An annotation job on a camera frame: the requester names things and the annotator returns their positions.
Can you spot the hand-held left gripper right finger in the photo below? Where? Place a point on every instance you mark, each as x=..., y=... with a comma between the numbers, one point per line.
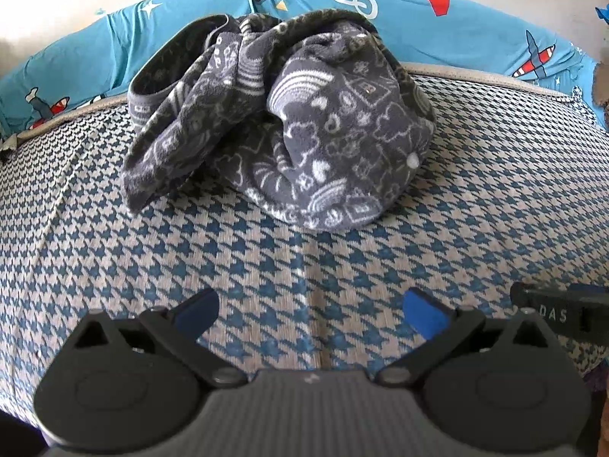
x=423, y=314

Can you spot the blue printed bed bumper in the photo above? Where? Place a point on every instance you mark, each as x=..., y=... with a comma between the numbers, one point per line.
x=71, y=57

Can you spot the brown crumpled cloth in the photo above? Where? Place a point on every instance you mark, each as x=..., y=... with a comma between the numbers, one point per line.
x=603, y=90

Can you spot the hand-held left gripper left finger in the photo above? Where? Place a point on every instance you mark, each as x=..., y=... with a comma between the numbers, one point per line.
x=200, y=307

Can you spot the grey patterned fleece garment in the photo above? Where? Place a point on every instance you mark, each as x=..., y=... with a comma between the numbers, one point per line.
x=333, y=128

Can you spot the blue houndstooth bed mat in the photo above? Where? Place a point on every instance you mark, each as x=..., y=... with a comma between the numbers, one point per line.
x=428, y=228

